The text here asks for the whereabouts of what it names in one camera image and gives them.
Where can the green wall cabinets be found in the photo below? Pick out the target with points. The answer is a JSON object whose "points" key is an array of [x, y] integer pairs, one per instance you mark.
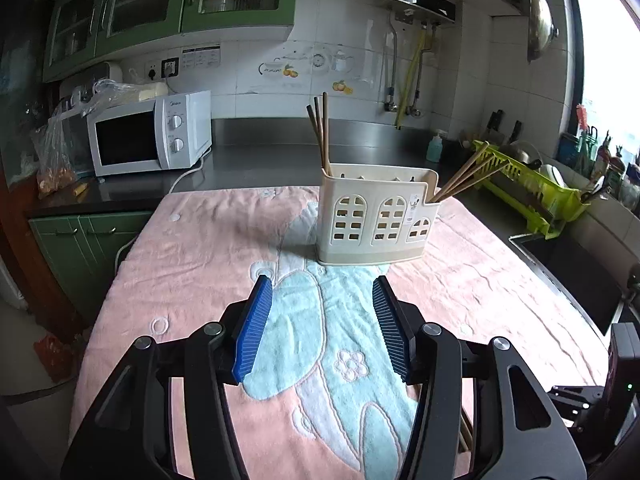
{"points": [[150, 10]]}

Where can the teal soap bottle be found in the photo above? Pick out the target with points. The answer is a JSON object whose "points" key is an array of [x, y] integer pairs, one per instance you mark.
{"points": [[435, 149]]}

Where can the steel kitchen sink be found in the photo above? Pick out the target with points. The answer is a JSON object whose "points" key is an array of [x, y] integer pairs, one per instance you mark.
{"points": [[575, 275]]}

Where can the cluttered utensil holder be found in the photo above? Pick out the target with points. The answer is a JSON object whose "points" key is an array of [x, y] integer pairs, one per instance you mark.
{"points": [[600, 160]]}

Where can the grey toaster oven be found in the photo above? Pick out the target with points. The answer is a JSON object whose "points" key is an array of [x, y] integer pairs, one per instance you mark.
{"points": [[75, 140]]}

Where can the clear plastic bag with food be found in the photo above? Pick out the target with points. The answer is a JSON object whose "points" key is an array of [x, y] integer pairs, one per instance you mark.
{"points": [[52, 165]]}

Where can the white microwave oven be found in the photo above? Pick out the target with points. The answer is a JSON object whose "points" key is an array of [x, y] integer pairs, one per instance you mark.
{"points": [[130, 142]]}

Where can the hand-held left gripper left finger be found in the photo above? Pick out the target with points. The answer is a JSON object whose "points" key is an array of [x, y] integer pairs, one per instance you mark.
{"points": [[252, 330]]}

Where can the black wall socket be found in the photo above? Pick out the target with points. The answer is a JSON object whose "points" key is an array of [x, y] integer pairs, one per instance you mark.
{"points": [[170, 67]]}

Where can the cream plastic chopstick holder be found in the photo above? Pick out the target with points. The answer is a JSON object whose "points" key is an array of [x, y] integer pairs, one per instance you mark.
{"points": [[375, 220]]}

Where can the green base cabinets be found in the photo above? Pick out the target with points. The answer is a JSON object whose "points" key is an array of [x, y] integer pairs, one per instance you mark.
{"points": [[85, 255]]}

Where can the small orange food piece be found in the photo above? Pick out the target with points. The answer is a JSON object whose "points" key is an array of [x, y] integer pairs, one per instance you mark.
{"points": [[80, 189]]}

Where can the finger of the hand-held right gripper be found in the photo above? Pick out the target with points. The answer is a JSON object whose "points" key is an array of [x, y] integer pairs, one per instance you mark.
{"points": [[575, 402]]}

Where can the hanging metal wok lid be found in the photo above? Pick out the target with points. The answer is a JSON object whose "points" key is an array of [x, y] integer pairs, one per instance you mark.
{"points": [[540, 20]]}

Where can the white wall label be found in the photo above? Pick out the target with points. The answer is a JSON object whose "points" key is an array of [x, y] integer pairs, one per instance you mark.
{"points": [[201, 57]]}

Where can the green plastic dish rack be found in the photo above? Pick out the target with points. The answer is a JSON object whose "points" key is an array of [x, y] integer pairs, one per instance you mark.
{"points": [[530, 195]]}

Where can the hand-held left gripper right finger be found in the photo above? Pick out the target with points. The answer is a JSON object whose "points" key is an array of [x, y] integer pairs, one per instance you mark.
{"points": [[392, 330]]}

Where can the white appliance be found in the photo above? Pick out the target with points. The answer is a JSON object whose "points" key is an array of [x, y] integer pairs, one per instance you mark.
{"points": [[95, 77]]}

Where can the plastic bag with bread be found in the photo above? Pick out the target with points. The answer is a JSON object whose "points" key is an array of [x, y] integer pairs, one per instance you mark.
{"points": [[130, 91]]}

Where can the pink and blue towel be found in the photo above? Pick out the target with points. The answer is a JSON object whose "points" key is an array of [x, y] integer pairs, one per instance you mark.
{"points": [[200, 240]]}

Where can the white bowl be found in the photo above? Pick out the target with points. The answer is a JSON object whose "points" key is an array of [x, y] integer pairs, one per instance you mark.
{"points": [[552, 175]]}

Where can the white wall socket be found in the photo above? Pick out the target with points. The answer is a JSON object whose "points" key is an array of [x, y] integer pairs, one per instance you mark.
{"points": [[152, 71]]}

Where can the red plastic bag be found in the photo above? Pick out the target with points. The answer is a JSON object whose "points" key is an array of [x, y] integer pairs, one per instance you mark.
{"points": [[52, 357]]}

